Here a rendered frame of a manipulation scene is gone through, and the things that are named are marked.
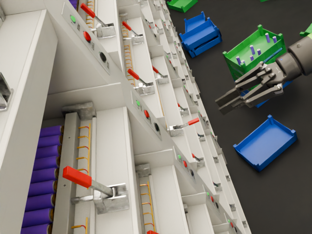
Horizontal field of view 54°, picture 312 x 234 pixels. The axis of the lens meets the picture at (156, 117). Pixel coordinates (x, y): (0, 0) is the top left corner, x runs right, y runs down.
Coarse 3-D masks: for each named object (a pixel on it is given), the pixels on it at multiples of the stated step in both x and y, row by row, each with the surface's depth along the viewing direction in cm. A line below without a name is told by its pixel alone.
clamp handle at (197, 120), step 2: (196, 118) 93; (198, 118) 92; (192, 120) 93; (194, 120) 93; (196, 120) 92; (198, 120) 92; (188, 122) 93; (190, 122) 93; (192, 122) 93; (194, 122) 93; (196, 122) 93; (184, 124) 94; (186, 124) 93; (188, 124) 93; (190, 124) 93; (178, 126) 93; (180, 126) 94; (182, 126) 94; (184, 126) 93; (178, 128) 94; (180, 128) 94
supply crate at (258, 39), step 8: (256, 32) 194; (264, 32) 194; (272, 32) 186; (248, 40) 195; (256, 40) 196; (264, 40) 192; (272, 40) 189; (280, 40) 179; (240, 48) 196; (248, 48) 195; (256, 48) 191; (264, 48) 188; (272, 48) 180; (224, 56) 193; (232, 56) 196; (240, 56) 193; (248, 56) 190; (256, 56) 187; (264, 56) 180; (232, 64) 190; (240, 64) 178; (248, 64) 179; (256, 64) 181
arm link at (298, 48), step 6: (306, 36) 80; (300, 42) 79; (306, 42) 78; (288, 48) 82; (294, 48) 79; (300, 48) 78; (306, 48) 77; (294, 54) 79; (300, 54) 78; (306, 54) 77; (300, 60) 78; (306, 60) 77; (300, 66) 80; (306, 66) 78; (306, 72) 79
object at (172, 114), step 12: (156, 48) 125; (156, 60) 125; (168, 72) 119; (168, 84) 113; (168, 96) 108; (168, 108) 104; (168, 120) 100; (180, 120) 99; (180, 144) 92; (192, 156) 88
